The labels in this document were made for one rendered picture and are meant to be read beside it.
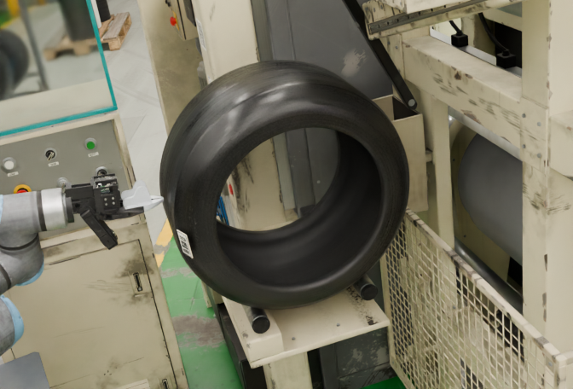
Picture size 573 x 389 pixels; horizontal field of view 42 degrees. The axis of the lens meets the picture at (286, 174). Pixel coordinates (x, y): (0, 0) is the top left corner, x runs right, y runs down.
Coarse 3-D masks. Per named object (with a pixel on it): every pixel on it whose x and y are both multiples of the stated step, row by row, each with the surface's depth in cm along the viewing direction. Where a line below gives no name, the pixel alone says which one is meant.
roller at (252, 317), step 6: (246, 306) 182; (246, 312) 181; (252, 312) 179; (258, 312) 178; (264, 312) 180; (252, 318) 177; (258, 318) 176; (264, 318) 177; (252, 324) 176; (258, 324) 177; (264, 324) 177; (258, 330) 177; (264, 330) 178
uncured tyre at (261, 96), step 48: (240, 96) 159; (288, 96) 158; (336, 96) 161; (192, 144) 159; (240, 144) 156; (384, 144) 167; (192, 192) 159; (336, 192) 200; (384, 192) 172; (192, 240) 163; (240, 240) 197; (288, 240) 201; (336, 240) 199; (384, 240) 177; (240, 288) 170; (288, 288) 174; (336, 288) 178
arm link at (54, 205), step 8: (48, 192) 160; (56, 192) 160; (48, 200) 158; (56, 200) 159; (64, 200) 160; (48, 208) 158; (56, 208) 158; (64, 208) 160; (48, 216) 158; (56, 216) 158; (64, 216) 159; (48, 224) 159; (56, 224) 160; (64, 224) 160
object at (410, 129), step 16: (384, 96) 219; (400, 112) 216; (416, 112) 205; (400, 128) 203; (416, 128) 204; (416, 144) 206; (416, 160) 208; (416, 176) 210; (416, 192) 212; (416, 208) 214
